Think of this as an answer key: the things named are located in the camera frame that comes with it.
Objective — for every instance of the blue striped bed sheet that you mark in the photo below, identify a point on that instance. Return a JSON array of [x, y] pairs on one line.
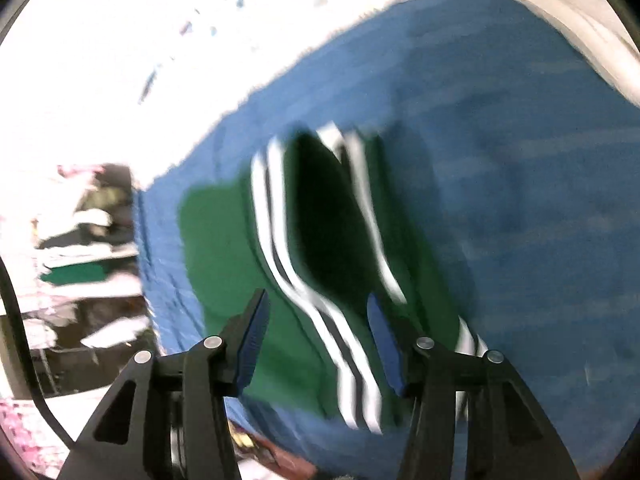
[[525, 210]]

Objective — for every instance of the cream garment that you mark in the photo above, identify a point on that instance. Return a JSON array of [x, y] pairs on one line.
[[575, 15]]

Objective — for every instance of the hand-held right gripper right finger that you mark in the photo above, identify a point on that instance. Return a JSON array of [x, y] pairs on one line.
[[386, 347]]

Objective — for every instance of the green varsity jacket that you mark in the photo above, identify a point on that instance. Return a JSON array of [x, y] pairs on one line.
[[225, 260]]

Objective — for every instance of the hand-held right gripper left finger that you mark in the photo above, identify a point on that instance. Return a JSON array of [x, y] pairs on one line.
[[252, 342]]

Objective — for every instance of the row of hanging clothes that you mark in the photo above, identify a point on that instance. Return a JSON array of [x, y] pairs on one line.
[[75, 272]]

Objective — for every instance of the pink cloth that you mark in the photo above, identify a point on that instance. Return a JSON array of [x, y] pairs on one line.
[[25, 435]]

